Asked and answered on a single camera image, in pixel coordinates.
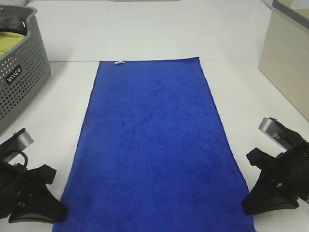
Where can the yellow-green towel in basket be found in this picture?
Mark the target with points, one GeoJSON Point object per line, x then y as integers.
{"type": "Point", "coordinates": [8, 40]}

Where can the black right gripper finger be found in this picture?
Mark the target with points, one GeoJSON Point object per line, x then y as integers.
{"type": "Point", "coordinates": [269, 194]}
{"type": "Point", "coordinates": [262, 160]}

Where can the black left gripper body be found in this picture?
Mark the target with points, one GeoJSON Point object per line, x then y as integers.
{"type": "Point", "coordinates": [11, 178]}

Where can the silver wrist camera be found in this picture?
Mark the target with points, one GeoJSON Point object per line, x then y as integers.
{"type": "Point", "coordinates": [23, 141]}
{"type": "Point", "coordinates": [270, 129]}

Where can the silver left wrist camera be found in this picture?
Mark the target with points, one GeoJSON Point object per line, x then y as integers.
{"type": "Point", "coordinates": [23, 141]}

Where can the grey perforated laundry basket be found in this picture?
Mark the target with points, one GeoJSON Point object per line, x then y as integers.
{"type": "Point", "coordinates": [24, 69]}

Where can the blue microfiber towel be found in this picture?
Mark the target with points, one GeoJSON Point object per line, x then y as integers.
{"type": "Point", "coordinates": [153, 156]}

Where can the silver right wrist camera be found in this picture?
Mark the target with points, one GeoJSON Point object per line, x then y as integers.
{"type": "Point", "coordinates": [270, 129]}

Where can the black item in basket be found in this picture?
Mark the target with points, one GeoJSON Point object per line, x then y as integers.
{"type": "Point", "coordinates": [13, 24]}

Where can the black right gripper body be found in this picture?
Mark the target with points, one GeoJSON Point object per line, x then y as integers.
{"type": "Point", "coordinates": [292, 165]}

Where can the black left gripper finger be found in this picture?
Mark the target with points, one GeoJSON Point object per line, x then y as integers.
{"type": "Point", "coordinates": [42, 175]}
{"type": "Point", "coordinates": [37, 204]}

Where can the beige plastic storage bin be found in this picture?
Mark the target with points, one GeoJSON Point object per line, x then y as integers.
{"type": "Point", "coordinates": [285, 56]}

